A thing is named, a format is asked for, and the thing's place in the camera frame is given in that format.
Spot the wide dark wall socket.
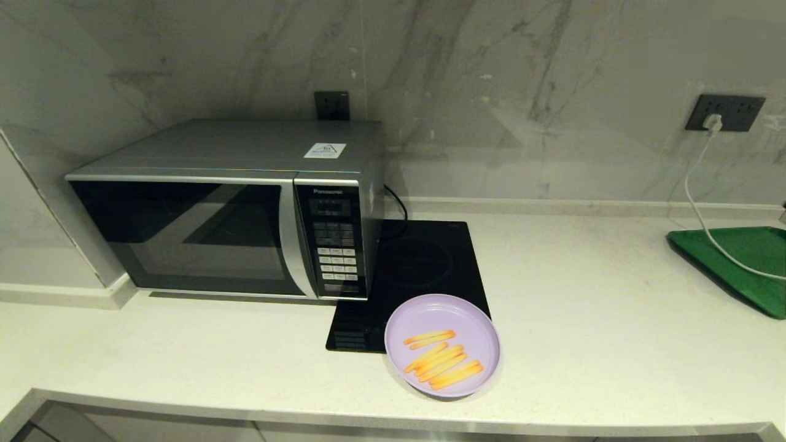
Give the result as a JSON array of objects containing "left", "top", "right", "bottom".
[{"left": 685, "top": 93, "right": 767, "bottom": 133}]

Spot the dark glass microwave door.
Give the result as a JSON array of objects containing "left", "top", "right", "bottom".
[{"left": 66, "top": 176, "right": 319, "bottom": 300}]

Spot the purple plastic plate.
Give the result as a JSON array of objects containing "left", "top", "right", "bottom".
[{"left": 384, "top": 293, "right": 502, "bottom": 400}]

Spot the small dark wall socket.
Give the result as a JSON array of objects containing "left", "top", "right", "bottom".
[{"left": 314, "top": 91, "right": 351, "bottom": 121}]

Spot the black power cord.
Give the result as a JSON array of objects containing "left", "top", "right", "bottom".
[{"left": 384, "top": 184, "right": 409, "bottom": 239}]

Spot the green plastic tray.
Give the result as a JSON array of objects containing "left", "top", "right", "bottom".
[{"left": 666, "top": 227, "right": 786, "bottom": 320}]

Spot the black induction cooktop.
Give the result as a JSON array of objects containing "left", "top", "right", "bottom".
[{"left": 325, "top": 220, "right": 492, "bottom": 354}]

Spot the silver microwave oven body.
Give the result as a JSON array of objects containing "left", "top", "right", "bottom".
[{"left": 64, "top": 120, "right": 385, "bottom": 303}]

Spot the white charger cable with plug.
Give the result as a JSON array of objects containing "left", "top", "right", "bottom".
[{"left": 682, "top": 114, "right": 786, "bottom": 282}]

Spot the beige cabinet front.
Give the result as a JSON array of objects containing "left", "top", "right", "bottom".
[{"left": 9, "top": 402, "right": 768, "bottom": 442}]

